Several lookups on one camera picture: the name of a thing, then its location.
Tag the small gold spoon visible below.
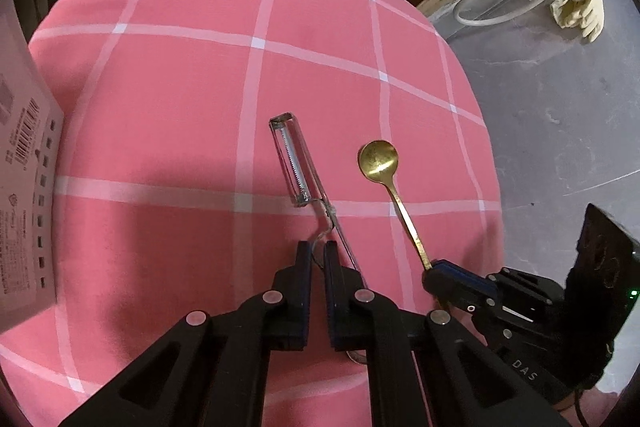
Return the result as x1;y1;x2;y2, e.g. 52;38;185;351
358;140;432;271

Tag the wire handle swivel peeler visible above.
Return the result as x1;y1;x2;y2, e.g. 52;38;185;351
269;113;373;365

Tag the pink plaid tablecloth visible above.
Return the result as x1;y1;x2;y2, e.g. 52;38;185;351
1;0;503;426

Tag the white perforated utensil basket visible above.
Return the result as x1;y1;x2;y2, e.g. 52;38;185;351
0;0;64;332

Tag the white hose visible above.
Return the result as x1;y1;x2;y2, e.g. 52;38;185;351
453;0;566;28

